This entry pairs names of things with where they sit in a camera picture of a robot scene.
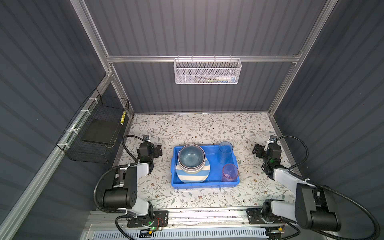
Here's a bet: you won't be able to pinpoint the dark blue bowl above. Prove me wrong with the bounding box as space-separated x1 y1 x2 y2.
178 145 206 169

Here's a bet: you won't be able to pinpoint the pink translucent cup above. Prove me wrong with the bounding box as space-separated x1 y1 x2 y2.
222 164 239 182

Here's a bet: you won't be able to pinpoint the blue translucent cup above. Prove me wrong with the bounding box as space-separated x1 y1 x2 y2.
218 141 233 164

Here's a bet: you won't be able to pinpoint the blue plastic bin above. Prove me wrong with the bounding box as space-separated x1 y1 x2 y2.
171 145 240 189

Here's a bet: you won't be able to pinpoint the pink bowl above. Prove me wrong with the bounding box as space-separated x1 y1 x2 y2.
178 158 208 174

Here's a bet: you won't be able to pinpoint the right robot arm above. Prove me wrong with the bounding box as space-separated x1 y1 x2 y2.
252 136 342 232

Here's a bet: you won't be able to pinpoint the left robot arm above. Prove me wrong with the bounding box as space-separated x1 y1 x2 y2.
93 135 163 219

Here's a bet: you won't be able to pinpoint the floral table mat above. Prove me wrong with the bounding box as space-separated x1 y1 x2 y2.
118 113 295 209

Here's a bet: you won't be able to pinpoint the yellow tag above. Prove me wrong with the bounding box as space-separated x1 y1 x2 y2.
120 110 127 125

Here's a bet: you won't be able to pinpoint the black pad in basket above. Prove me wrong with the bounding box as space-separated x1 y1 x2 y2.
82 119 118 145

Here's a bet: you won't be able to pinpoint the white vented strip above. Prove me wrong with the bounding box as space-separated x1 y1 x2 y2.
91 227 269 240

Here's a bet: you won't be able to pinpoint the pens in white basket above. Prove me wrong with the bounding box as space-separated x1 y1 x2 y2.
194 76 238 84

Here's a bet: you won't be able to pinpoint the black wire wall basket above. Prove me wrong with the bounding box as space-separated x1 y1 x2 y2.
57 92 130 164

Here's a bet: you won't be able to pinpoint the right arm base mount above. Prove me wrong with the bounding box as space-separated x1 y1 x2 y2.
246 208 287 225

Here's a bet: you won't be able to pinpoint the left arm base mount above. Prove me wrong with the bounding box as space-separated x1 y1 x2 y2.
127 211 169 228

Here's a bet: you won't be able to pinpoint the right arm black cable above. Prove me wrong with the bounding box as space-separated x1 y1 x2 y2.
275 135 381 240

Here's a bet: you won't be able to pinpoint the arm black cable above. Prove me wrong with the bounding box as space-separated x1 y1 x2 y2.
92 134 148 240
275 135 381 240

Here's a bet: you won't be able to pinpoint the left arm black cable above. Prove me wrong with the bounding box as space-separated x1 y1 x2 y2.
92 134 148 240

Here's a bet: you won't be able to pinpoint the white wire mesh basket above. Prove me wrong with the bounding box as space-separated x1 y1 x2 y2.
173 57 242 85

